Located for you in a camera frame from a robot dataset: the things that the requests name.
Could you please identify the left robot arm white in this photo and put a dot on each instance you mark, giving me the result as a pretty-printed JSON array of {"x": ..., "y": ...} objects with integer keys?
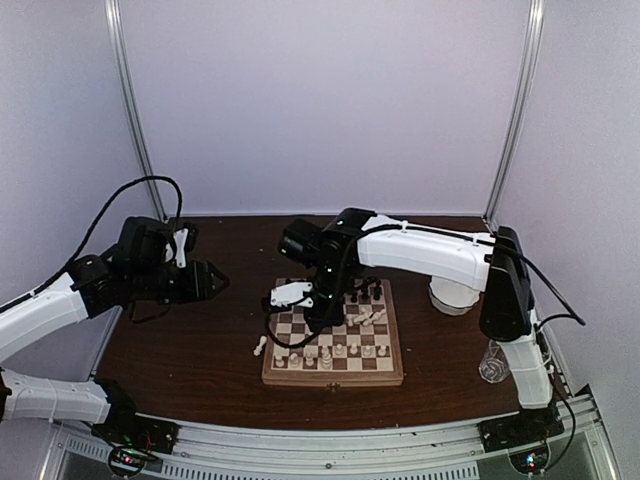
[{"x": 83, "y": 289}]

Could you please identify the dark rook corner piece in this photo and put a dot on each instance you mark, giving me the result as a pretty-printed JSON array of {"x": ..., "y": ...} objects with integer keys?
[{"x": 377, "y": 291}]

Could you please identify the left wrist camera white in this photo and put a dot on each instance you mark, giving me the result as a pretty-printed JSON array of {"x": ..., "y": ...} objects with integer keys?
[{"x": 183, "y": 241}]

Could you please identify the left aluminium corner post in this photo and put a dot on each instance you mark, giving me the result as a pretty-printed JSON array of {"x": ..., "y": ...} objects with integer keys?
[{"x": 117, "y": 38}]

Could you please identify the clear plastic cup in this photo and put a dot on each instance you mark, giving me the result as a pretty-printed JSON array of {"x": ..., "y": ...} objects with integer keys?
[{"x": 493, "y": 367}]

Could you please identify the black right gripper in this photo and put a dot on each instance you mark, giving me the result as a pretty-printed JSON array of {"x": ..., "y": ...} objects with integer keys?
[{"x": 319, "y": 319}]

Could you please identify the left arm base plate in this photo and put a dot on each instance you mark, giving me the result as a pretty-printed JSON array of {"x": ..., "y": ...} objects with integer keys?
[{"x": 135, "y": 432}]

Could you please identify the aluminium front rail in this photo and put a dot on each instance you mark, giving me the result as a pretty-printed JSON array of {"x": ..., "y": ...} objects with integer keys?
[{"x": 440, "y": 451}]

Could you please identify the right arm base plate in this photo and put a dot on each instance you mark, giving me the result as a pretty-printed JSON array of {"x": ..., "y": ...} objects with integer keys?
[{"x": 516, "y": 431}]

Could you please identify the aluminium corner post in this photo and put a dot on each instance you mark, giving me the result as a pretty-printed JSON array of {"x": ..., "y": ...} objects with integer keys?
[
  {"x": 117, "y": 38},
  {"x": 527, "y": 69}
]

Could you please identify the wooden chess board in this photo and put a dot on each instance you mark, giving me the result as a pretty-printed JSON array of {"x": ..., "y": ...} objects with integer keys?
[{"x": 347, "y": 371}]

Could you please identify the right aluminium corner post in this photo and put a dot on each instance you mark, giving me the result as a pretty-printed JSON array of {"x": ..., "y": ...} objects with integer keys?
[{"x": 527, "y": 69}]

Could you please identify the white king chess piece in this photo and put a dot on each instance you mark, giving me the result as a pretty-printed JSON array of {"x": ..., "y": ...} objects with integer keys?
[{"x": 364, "y": 319}]

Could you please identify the white bishop off board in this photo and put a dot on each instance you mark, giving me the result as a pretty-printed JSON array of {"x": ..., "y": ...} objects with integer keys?
[{"x": 260, "y": 346}]

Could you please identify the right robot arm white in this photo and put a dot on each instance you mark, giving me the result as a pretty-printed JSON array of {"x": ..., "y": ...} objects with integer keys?
[{"x": 464, "y": 268}]

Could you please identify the white scalloped bowl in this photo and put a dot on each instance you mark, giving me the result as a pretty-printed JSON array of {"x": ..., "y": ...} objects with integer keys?
[{"x": 451, "y": 298}]

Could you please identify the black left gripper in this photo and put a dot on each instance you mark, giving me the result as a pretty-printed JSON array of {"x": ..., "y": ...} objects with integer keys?
[{"x": 198, "y": 285}]

